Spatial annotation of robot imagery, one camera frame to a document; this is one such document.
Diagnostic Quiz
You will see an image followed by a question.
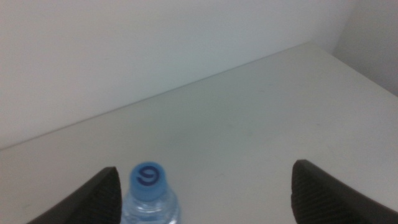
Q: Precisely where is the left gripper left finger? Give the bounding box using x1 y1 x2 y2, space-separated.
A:
26 166 123 224

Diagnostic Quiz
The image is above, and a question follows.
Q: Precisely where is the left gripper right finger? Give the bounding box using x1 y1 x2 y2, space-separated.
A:
290 159 398 224

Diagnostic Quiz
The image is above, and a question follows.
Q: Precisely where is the clear water bottle blue cap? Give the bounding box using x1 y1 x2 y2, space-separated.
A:
119 161 181 224

